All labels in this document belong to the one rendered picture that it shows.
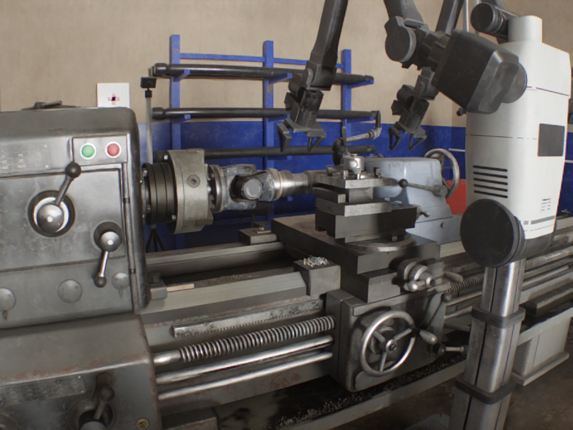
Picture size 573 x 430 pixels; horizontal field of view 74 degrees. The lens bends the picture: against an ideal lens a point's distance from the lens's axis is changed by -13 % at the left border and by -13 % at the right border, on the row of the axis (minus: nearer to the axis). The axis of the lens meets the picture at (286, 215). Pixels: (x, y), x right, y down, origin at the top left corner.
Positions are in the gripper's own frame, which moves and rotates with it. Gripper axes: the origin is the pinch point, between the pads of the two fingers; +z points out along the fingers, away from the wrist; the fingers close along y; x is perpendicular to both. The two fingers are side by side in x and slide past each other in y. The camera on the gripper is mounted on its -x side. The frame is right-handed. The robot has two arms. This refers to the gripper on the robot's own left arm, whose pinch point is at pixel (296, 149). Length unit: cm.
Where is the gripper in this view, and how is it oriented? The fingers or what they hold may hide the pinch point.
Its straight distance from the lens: 131.9
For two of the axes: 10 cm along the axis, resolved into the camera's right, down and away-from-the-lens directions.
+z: -2.5, 7.6, 6.0
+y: -8.6, 1.0, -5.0
